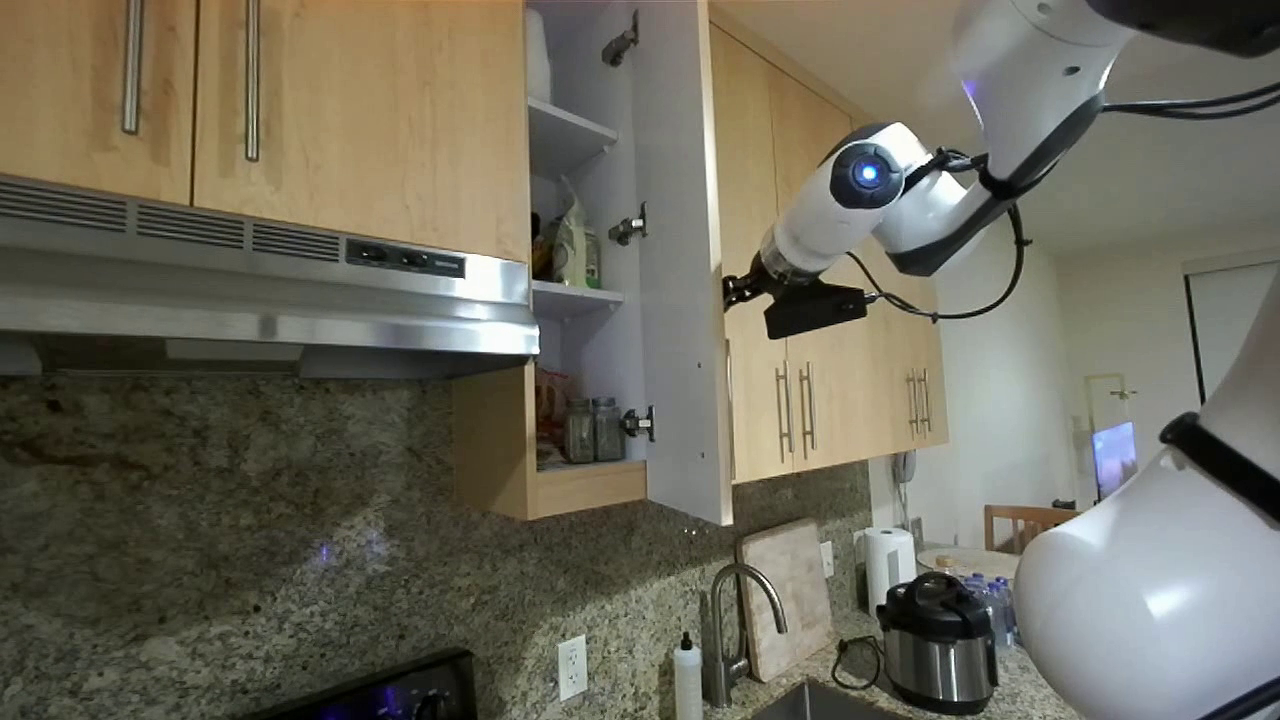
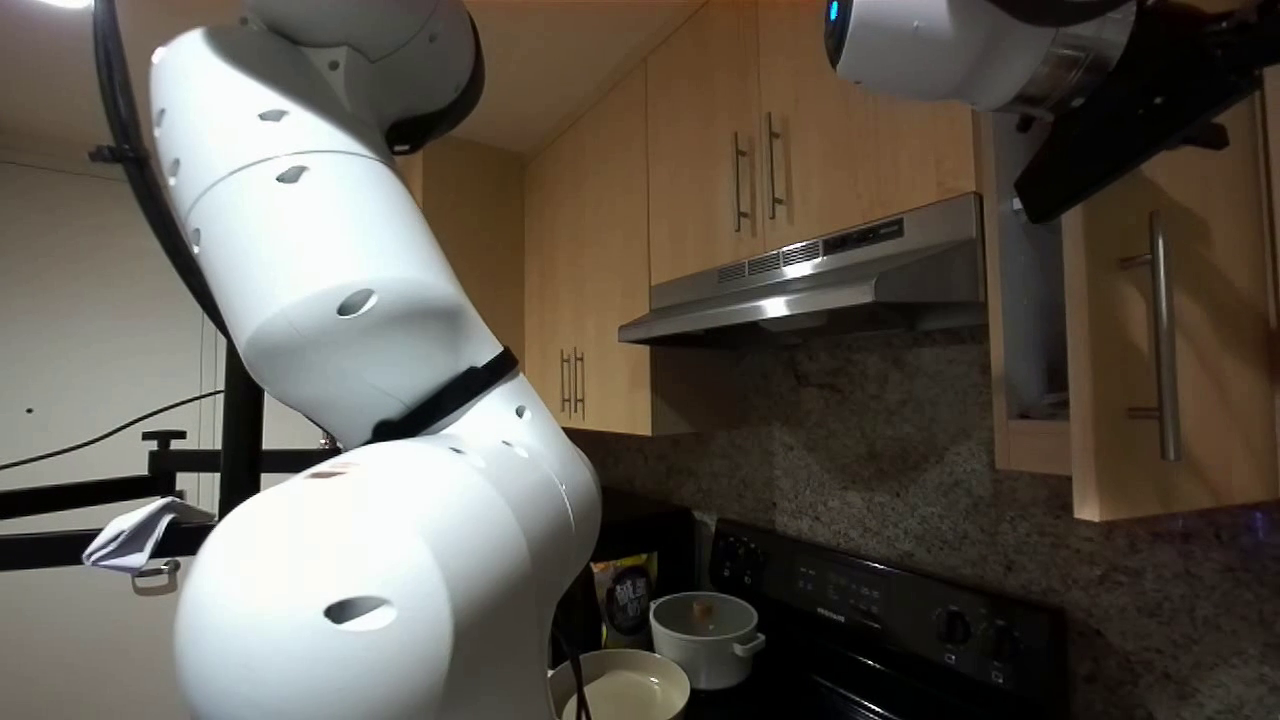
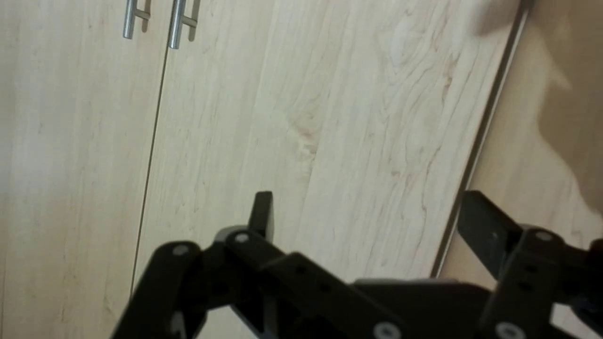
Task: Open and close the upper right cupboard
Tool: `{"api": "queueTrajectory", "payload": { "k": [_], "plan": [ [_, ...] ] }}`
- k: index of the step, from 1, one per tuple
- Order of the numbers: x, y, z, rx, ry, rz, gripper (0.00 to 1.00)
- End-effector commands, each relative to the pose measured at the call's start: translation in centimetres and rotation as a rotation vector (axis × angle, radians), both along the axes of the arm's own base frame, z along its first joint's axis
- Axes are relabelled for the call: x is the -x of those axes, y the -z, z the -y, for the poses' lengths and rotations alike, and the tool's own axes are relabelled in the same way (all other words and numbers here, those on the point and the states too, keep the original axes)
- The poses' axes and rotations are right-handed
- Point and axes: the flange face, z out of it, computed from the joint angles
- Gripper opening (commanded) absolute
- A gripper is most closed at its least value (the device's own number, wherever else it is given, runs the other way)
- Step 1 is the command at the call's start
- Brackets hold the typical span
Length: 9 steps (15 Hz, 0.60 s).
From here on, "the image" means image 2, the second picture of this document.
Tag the black stove knob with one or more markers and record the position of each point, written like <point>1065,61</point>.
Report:
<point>1004,642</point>
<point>955,627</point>

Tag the black stand pole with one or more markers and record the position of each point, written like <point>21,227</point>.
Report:
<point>240,425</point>

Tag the light wood cupboard carcass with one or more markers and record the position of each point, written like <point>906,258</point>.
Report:
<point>1025,444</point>

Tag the stainless steel range hood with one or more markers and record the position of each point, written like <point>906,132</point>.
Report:
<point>800,287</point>

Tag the printed snack bag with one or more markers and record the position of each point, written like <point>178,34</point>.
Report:
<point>625,603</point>

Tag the light wood wall cabinet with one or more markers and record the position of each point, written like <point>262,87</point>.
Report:
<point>586,242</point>

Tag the black electric stove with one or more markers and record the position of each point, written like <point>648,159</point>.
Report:
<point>853,603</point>

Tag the light wood side cabinet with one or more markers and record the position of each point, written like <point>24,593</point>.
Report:
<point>480,242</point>

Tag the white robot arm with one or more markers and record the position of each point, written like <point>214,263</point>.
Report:
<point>335,267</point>

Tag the white cooking pot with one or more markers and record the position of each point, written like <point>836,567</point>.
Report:
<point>702,654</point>

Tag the crumpled silver cloth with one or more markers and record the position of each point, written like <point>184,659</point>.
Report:
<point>134,534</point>

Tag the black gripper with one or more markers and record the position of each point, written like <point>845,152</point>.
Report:
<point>1207,28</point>

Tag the white bowl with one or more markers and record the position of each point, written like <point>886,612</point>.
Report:
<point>625,687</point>

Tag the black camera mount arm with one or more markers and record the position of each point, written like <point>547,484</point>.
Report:
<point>184,460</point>

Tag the light wood cupboard door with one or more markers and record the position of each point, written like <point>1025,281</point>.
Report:
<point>1224,334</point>

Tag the ceiling light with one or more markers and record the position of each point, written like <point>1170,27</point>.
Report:
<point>64,7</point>

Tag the wide wood door above hood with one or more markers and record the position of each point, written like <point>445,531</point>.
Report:
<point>866,145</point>

